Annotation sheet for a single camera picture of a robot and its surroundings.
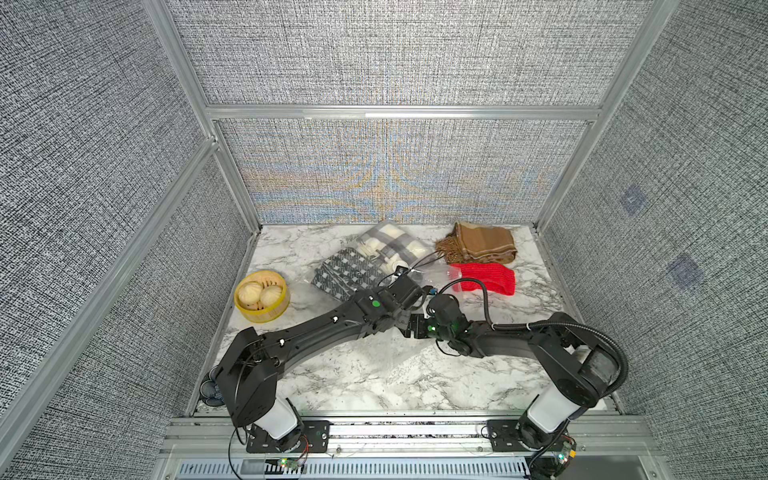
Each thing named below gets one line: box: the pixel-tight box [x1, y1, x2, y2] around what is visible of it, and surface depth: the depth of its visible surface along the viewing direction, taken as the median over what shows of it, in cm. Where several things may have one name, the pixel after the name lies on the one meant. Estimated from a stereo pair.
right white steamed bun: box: [260, 285, 283, 307], surface depth 95 cm
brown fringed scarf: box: [435, 221, 518, 264], surface depth 111 cm
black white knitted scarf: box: [311, 247, 387, 302], surface depth 101 cm
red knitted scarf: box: [447, 262, 517, 296], surface depth 105 cm
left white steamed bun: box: [238, 281, 263, 304], surface depth 95 cm
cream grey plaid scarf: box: [357, 221, 433, 271], surface depth 108 cm
